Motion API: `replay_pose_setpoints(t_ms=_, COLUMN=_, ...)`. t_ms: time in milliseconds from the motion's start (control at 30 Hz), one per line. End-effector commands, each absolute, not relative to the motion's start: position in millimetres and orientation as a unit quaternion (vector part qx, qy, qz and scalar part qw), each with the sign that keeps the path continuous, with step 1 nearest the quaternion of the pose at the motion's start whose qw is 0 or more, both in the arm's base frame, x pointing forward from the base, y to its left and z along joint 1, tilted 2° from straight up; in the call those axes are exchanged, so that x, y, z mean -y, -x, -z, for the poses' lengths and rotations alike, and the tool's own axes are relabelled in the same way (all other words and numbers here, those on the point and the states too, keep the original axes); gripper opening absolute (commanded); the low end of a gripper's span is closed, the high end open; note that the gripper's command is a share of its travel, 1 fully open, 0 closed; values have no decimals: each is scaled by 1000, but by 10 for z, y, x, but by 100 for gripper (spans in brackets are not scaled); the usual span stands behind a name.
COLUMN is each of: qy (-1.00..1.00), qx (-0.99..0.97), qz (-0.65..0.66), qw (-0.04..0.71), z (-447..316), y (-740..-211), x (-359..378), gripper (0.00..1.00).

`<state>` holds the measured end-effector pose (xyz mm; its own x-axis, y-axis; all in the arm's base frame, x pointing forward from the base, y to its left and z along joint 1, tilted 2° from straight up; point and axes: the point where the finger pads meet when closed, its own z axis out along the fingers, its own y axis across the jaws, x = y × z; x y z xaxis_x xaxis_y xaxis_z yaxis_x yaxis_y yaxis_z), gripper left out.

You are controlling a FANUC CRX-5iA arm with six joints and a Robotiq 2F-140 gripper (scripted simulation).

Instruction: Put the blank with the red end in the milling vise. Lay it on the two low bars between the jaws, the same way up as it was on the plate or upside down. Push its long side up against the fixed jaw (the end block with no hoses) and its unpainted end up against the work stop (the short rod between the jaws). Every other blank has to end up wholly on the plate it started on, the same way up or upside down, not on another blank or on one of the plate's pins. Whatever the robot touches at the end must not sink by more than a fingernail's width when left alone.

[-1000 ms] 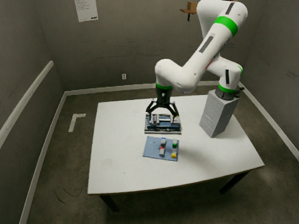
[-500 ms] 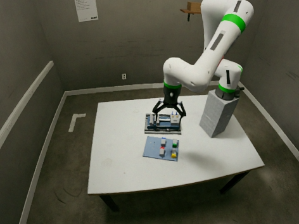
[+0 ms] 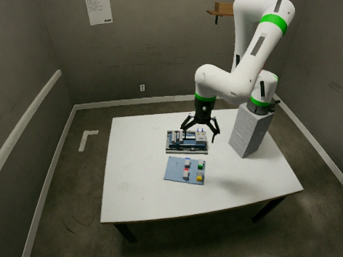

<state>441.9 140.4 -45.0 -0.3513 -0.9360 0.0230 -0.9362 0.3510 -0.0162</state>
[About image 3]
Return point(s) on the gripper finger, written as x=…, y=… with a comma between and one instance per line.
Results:
x=185, y=127
x=214, y=130

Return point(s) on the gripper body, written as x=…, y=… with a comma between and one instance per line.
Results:
x=202, y=114

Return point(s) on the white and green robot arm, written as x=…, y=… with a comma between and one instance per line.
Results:
x=252, y=50

